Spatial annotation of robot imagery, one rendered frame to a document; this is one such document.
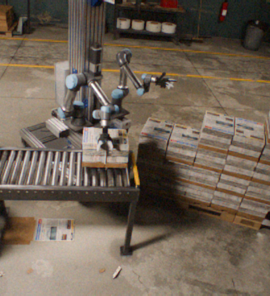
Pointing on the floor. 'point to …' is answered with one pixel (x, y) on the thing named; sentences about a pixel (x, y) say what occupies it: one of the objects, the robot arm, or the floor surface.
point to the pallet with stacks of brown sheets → (0, 20)
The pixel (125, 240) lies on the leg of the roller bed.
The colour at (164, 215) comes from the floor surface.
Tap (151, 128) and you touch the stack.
